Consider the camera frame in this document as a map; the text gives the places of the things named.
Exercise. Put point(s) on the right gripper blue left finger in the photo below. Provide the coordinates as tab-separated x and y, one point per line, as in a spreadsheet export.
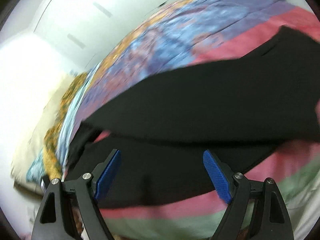
55	219

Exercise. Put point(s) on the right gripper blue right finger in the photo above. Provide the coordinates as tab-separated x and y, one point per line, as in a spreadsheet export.
270	218

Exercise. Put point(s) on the black pants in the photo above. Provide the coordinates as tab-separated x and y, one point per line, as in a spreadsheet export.
241	110

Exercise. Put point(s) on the cream padded headboard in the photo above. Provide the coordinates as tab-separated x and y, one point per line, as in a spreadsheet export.
32	144

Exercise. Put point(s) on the blue white striped sheet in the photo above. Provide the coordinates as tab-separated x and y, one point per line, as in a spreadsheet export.
68	123

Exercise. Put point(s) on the colourful striped floral quilt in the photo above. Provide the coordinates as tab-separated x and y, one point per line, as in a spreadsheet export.
186	34

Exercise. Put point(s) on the white wardrobe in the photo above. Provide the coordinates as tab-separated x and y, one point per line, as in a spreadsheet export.
85	31

